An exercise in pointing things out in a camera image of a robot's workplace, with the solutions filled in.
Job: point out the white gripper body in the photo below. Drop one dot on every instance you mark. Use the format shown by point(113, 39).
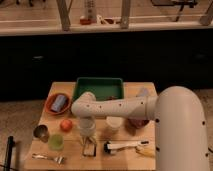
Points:
point(86, 126)

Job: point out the brown board eraser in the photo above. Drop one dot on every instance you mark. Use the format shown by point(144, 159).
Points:
point(89, 147)

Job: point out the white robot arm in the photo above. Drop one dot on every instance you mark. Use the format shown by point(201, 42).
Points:
point(181, 142)

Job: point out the orange fruit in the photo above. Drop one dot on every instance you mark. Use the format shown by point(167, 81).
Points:
point(66, 125)

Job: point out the white cup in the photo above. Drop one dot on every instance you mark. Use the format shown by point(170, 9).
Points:
point(114, 124)

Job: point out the green plastic cup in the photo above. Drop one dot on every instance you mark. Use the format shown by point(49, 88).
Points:
point(55, 142)

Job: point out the grey can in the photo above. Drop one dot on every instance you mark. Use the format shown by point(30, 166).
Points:
point(58, 103)

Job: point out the brown grapes bunch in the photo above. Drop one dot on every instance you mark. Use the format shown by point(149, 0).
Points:
point(112, 98)

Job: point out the green plastic tray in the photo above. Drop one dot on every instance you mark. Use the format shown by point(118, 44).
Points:
point(102, 87)

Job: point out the silver fork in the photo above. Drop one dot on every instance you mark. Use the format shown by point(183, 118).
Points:
point(58, 160)

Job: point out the orange bowl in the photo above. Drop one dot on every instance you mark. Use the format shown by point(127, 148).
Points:
point(51, 99)

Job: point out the metal cup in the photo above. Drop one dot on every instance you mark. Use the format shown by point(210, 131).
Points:
point(41, 132)

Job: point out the dark red plate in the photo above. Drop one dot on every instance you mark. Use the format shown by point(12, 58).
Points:
point(138, 123)

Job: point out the grey triangular cloth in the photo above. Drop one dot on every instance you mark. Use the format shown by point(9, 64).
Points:
point(143, 92)

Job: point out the black pole stand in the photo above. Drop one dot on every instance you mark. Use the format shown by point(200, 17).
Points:
point(8, 155)

